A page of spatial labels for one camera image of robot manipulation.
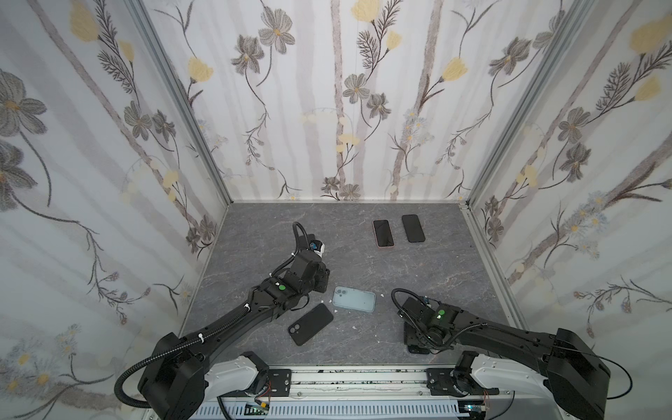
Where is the light green phone case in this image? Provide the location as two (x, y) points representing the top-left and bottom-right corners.
(332, 286), (376, 313)

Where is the black phone case front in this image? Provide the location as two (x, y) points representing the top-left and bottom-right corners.
(288, 304), (334, 347)

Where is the black phone case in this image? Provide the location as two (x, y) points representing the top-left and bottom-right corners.
(288, 304), (334, 347)
(402, 215), (426, 243)

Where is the purple-edged black phone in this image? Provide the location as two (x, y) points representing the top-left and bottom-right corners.
(373, 220), (395, 248)

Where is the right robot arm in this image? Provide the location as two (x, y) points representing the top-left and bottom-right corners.
(393, 294), (611, 419)

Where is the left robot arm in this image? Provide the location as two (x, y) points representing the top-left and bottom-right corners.
(138, 250), (330, 419)

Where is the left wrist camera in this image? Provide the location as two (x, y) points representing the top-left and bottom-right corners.
(309, 240), (326, 257)

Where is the white vented cable duct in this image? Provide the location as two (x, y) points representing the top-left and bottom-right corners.
(191, 400), (463, 420)

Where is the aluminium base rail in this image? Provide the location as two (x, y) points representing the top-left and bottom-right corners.
(198, 364), (558, 403)

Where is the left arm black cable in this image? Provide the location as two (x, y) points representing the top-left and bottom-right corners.
(114, 314), (248, 410)

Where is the aluminium corner frame post left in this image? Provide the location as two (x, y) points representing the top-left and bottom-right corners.
(124, 0), (234, 208)

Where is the aluminium corner frame post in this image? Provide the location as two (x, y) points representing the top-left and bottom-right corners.
(124, 0), (234, 208)
(465, 0), (596, 209)

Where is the aluminium corner frame post right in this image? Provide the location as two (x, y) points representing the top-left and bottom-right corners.
(465, 0), (596, 209)

